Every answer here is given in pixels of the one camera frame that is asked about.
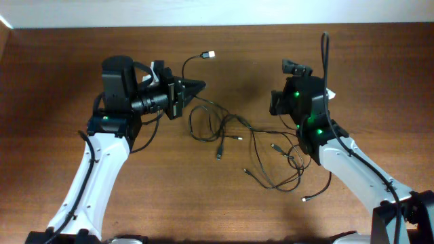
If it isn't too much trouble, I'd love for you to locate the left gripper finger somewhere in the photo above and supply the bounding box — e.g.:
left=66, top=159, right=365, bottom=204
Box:
left=174, top=77, right=206, bottom=92
left=183, top=88, right=202, bottom=107

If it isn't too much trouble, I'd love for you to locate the black multi-head usb cable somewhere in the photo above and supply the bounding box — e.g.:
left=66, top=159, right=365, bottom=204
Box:
left=180, top=50, right=306, bottom=161

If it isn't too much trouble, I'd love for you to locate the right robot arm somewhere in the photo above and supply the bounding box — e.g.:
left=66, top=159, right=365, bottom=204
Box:
left=270, top=76, right=433, bottom=243

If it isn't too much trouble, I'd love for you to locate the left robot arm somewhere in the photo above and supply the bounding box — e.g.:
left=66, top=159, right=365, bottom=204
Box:
left=26, top=56, right=206, bottom=243

